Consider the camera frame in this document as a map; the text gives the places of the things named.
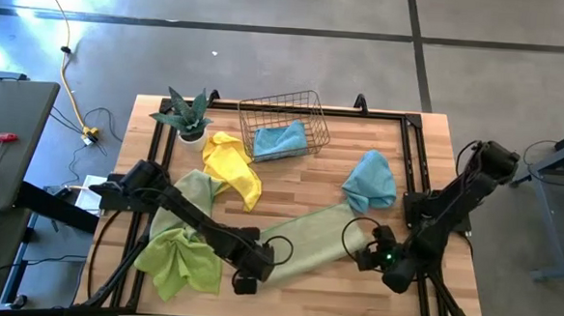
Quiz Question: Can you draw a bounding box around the yellow extension cable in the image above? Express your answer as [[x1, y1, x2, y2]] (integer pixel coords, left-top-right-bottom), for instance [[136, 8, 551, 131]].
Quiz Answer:
[[24, 0, 107, 146]]

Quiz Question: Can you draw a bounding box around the lime green microfiber towel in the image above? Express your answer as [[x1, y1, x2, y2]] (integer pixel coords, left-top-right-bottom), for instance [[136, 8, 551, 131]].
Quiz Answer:
[[131, 225, 225, 304]]

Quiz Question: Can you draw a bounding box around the potted plant in white pot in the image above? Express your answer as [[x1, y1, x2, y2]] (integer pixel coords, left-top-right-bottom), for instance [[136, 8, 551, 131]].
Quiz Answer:
[[147, 84, 216, 154]]

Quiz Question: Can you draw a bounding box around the blue microfiber towel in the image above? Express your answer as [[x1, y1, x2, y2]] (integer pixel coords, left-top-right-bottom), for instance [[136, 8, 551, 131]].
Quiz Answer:
[[340, 148, 400, 217], [252, 117, 310, 163]]

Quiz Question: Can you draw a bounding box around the black flat device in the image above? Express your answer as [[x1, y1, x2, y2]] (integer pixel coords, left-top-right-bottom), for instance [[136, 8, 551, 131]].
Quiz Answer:
[[0, 69, 29, 83]]

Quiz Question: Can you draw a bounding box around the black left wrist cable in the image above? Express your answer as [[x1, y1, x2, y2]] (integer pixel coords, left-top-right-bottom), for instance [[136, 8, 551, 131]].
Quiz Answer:
[[260, 234, 296, 269]]

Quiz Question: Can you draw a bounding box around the pale green microfiber towel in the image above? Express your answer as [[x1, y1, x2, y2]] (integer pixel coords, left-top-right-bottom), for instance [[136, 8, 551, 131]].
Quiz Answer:
[[149, 166, 227, 245], [255, 197, 373, 292]]

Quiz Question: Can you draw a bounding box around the black aluminium table frame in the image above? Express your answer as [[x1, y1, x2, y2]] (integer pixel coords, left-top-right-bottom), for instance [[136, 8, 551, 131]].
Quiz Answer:
[[73, 78, 496, 316]]

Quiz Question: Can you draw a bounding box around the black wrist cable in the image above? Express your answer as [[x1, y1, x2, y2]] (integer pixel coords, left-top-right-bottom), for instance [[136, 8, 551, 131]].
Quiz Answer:
[[340, 215, 382, 262], [260, 234, 296, 269]]

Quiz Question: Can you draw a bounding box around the yellow microfiber towel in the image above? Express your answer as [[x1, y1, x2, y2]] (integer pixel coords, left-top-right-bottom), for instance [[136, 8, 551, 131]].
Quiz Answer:
[[199, 129, 266, 214]]

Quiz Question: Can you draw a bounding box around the blue-grey metal stand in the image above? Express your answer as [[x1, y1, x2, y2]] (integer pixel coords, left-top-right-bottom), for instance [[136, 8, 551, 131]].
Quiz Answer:
[[499, 119, 564, 284]]

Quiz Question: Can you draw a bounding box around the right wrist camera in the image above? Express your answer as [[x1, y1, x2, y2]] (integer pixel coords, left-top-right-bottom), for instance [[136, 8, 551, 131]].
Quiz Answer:
[[354, 248, 376, 274]]

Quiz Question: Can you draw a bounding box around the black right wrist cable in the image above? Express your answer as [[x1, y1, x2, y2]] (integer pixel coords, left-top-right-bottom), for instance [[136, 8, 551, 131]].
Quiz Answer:
[[340, 215, 382, 262]]

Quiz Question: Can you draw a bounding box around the black diagonal beam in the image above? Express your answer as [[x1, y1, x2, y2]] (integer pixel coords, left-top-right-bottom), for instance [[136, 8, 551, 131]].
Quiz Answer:
[[13, 180, 101, 236]]

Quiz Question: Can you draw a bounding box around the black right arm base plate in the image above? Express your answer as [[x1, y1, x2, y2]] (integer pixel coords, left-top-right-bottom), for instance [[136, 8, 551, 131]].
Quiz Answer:
[[402, 190, 474, 235]]

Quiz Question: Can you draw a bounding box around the wire mesh basket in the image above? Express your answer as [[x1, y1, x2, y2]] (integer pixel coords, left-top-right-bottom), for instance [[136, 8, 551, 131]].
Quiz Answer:
[[235, 86, 334, 166]]

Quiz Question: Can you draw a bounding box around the grey side table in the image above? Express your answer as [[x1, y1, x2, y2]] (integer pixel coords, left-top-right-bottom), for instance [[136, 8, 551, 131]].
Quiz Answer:
[[0, 78, 61, 215]]

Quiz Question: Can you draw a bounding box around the red-handled tool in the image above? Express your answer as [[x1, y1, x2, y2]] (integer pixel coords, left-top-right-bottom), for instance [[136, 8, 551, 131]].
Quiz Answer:
[[0, 131, 21, 173]]

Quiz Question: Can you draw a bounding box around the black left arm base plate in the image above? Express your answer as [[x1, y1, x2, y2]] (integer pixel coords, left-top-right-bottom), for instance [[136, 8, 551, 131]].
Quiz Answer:
[[87, 171, 166, 215]]

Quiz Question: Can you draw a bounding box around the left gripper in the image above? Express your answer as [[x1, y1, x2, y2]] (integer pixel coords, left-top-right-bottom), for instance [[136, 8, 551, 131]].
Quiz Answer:
[[226, 225, 278, 298]]

